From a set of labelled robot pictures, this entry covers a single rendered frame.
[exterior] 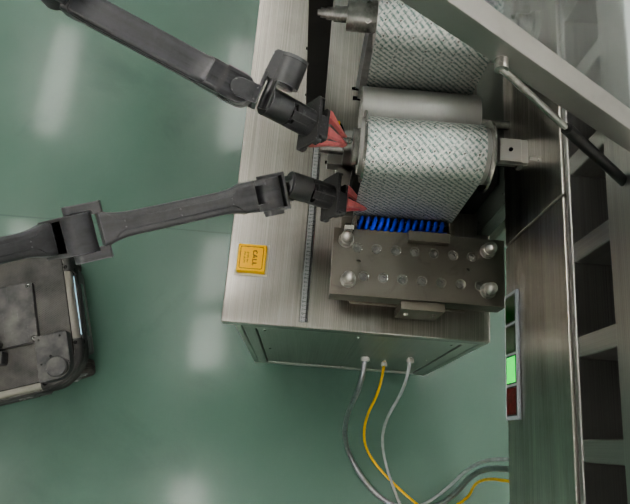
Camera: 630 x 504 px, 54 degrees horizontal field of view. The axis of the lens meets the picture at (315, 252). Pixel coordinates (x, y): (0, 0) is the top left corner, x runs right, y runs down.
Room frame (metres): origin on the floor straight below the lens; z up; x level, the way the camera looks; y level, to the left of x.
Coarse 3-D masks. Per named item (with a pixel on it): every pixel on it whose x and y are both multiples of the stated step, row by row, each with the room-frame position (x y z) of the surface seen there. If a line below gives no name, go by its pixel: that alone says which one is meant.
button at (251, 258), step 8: (240, 248) 0.44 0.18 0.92; (248, 248) 0.44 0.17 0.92; (256, 248) 0.45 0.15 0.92; (264, 248) 0.45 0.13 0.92; (240, 256) 0.42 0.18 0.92; (248, 256) 0.42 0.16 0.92; (256, 256) 0.43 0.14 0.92; (264, 256) 0.43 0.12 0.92; (240, 264) 0.40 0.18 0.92; (248, 264) 0.40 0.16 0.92; (256, 264) 0.40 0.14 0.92; (264, 264) 0.41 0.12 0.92; (240, 272) 0.39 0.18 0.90; (248, 272) 0.39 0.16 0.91; (256, 272) 0.39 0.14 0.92; (264, 272) 0.39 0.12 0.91
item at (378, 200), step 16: (368, 192) 0.52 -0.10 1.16; (384, 192) 0.52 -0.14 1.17; (400, 192) 0.52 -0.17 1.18; (416, 192) 0.53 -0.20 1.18; (432, 192) 0.53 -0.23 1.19; (448, 192) 0.53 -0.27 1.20; (368, 208) 0.52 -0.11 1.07; (384, 208) 0.52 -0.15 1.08; (400, 208) 0.52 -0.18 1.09; (416, 208) 0.53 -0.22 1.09; (432, 208) 0.53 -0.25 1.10; (448, 208) 0.53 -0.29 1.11
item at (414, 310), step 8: (400, 304) 0.32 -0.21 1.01; (408, 304) 0.32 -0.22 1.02; (416, 304) 0.32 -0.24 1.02; (424, 304) 0.32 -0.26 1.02; (432, 304) 0.33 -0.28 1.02; (440, 304) 0.33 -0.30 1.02; (400, 312) 0.31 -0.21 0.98; (408, 312) 0.31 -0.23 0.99; (416, 312) 0.31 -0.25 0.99; (424, 312) 0.31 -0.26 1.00; (432, 312) 0.31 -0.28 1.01; (440, 312) 0.31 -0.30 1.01; (432, 320) 0.31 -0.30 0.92
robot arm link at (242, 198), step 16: (224, 192) 0.46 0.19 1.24; (240, 192) 0.47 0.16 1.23; (256, 192) 0.48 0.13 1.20; (272, 192) 0.48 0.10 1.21; (64, 208) 0.36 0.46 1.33; (80, 208) 0.37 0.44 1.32; (96, 208) 0.37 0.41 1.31; (144, 208) 0.39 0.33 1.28; (160, 208) 0.40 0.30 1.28; (176, 208) 0.41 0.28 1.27; (192, 208) 0.41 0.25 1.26; (208, 208) 0.42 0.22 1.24; (224, 208) 0.43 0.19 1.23; (240, 208) 0.44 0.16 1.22; (256, 208) 0.44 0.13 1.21; (272, 208) 0.45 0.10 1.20; (112, 224) 0.35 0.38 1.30; (128, 224) 0.36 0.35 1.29; (144, 224) 0.36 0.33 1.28; (160, 224) 0.37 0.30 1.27; (176, 224) 0.38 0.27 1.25; (112, 240) 0.32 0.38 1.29; (80, 256) 0.29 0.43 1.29; (96, 256) 0.29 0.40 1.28; (112, 256) 0.30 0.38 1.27
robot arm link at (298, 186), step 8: (288, 176) 0.54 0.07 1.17; (296, 176) 0.53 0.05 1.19; (304, 176) 0.54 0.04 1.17; (288, 184) 0.52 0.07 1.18; (296, 184) 0.51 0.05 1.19; (304, 184) 0.52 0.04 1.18; (312, 184) 0.53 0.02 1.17; (288, 192) 0.50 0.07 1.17; (296, 192) 0.50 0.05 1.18; (304, 192) 0.51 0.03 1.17; (312, 192) 0.51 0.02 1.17; (304, 200) 0.50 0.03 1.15
